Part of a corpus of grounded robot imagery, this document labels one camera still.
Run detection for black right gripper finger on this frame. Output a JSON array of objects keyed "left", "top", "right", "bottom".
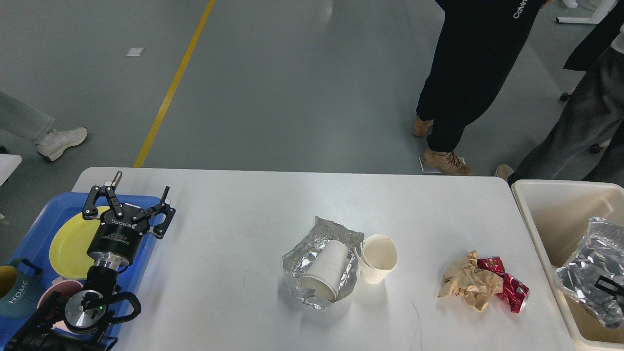
[{"left": 597, "top": 275, "right": 624, "bottom": 297}]

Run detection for silver foil bag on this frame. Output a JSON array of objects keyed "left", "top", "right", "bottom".
[{"left": 555, "top": 217, "right": 624, "bottom": 329}]

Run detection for red wrapper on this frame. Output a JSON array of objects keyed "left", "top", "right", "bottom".
[{"left": 477, "top": 257, "right": 530, "bottom": 313}]

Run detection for person in grey trousers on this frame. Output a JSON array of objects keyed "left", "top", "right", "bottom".
[{"left": 494, "top": 11, "right": 624, "bottom": 186}]

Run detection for brown paper bag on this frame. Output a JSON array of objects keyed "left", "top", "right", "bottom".
[{"left": 566, "top": 297, "right": 624, "bottom": 344}]

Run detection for white furniture base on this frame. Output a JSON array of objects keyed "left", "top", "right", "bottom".
[{"left": 555, "top": 0, "right": 618, "bottom": 25}]

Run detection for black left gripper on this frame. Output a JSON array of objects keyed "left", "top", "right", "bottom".
[{"left": 81, "top": 171, "right": 175, "bottom": 269}]

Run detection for white side table corner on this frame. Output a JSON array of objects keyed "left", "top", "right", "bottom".
[{"left": 0, "top": 154, "right": 22, "bottom": 186}]

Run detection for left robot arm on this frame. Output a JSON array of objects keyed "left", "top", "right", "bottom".
[{"left": 1, "top": 172, "right": 176, "bottom": 351}]

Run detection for teal green mug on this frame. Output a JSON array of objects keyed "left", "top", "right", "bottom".
[{"left": 0, "top": 257, "right": 45, "bottom": 318}]

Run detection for person in black clothes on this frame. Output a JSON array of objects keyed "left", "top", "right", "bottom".
[{"left": 412, "top": 0, "right": 546, "bottom": 176}]

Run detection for pink mug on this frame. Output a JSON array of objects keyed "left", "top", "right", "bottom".
[{"left": 37, "top": 277, "right": 84, "bottom": 335}]

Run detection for blue plastic tray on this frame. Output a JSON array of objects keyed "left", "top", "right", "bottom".
[{"left": 0, "top": 193, "right": 160, "bottom": 351}]

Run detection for yellow plastic plate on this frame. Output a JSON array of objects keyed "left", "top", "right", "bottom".
[{"left": 51, "top": 213, "right": 100, "bottom": 280}]

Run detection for white paper cup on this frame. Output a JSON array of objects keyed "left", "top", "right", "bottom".
[
  {"left": 299, "top": 240, "right": 348, "bottom": 302},
  {"left": 356, "top": 234, "right": 398, "bottom": 284}
]

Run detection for brown paper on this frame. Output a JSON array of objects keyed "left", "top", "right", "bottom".
[{"left": 437, "top": 251, "right": 503, "bottom": 311}]

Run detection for cream plastic bin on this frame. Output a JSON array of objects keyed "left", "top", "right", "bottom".
[{"left": 512, "top": 180, "right": 624, "bottom": 351}]

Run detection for person with white sneaker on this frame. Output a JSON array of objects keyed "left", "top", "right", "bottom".
[{"left": 0, "top": 92, "right": 88, "bottom": 162}]

